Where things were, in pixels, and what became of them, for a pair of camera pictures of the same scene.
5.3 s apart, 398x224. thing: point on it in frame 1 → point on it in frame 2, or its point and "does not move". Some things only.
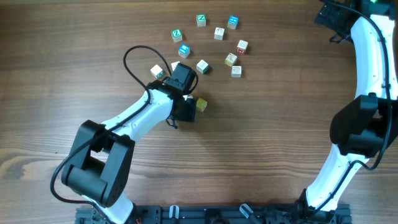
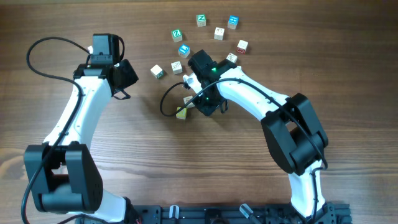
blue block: [184, 50] does not move
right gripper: [325, 17] → [206, 109]
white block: [174, 64] does not move
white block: [219, 33] does not move
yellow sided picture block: [231, 60] does not move
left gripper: [189, 113] → [132, 76]
